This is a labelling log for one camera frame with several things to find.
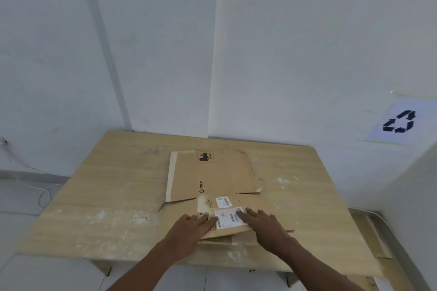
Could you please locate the thin white cable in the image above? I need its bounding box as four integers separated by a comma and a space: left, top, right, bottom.
0, 137, 66, 217

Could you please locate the brown cardboard sheet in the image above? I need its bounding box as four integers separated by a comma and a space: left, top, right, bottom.
348, 212, 395, 261

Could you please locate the white paper recycling sign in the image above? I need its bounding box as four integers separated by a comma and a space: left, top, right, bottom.
363, 96, 437, 147

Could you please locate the person's left hand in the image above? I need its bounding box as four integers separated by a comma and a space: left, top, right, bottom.
164, 213, 220, 261

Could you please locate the person's left forearm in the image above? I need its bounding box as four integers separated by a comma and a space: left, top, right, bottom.
106, 239, 187, 291

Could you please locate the brown cardboard box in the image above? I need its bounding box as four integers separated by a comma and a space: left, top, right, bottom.
165, 149, 263, 246

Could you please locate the person's right forearm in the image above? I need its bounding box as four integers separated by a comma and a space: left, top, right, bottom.
270, 238, 367, 291

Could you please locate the person's right hand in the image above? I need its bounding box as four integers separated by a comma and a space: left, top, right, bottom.
236, 208, 296, 255

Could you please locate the wooden table leg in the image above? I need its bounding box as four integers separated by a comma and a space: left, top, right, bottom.
90, 260, 113, 276
283, 272, 302, 288

